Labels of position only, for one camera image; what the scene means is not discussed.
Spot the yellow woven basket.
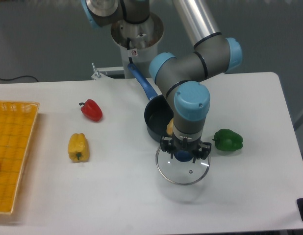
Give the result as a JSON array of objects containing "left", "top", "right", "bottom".
[{"left": 0, "top": 100, "right": 40, "bottom": 214}]

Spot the metal table clamp bracket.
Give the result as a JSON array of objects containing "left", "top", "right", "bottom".
[{"left": 91, "top": 63, "right": 125, "bottom": 80}]

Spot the beige bagel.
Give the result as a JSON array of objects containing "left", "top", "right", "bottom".
[{"left": 166, "top": 118, "right": 174, "bottom": 136}]

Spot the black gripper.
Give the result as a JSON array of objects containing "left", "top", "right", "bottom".
[{"left": 160, "top": 135, "right": 212, "bottom": 163}]

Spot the glass lid blue knob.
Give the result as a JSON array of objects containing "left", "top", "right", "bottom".
[{"left": 155, "top": 147, "right": 211, "bottom": 186}]

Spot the black cable on floor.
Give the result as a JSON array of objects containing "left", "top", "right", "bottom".
[{"left": 0, "top": 75, "right": 40, "bottom": 82}]

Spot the red bell pepper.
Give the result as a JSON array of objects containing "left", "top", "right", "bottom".
[{"left": 79, "top": 99, "right": 103, "bottom": 122}]

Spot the dark blue saucepan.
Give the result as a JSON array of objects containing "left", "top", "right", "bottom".
[{"left": 127, "top": 63, "right": 173, "bottom": 142}]

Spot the green bell pepper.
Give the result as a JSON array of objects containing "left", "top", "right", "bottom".
[{"left": 212, "top": 129, "right": 243, "bottom": 151}]

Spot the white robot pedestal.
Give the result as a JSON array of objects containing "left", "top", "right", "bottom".
[{"left": 111, "top": 13, "right": 164, "bottom": 79}]

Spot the yellow bell pepper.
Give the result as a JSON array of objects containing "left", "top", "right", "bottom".
[{"left": 68, "top": 133, "right": 90, "bottom": 163}]

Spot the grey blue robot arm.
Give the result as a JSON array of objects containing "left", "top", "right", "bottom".
[{"left": 82, "top": 0, "right": 243, "bottom": 162}]

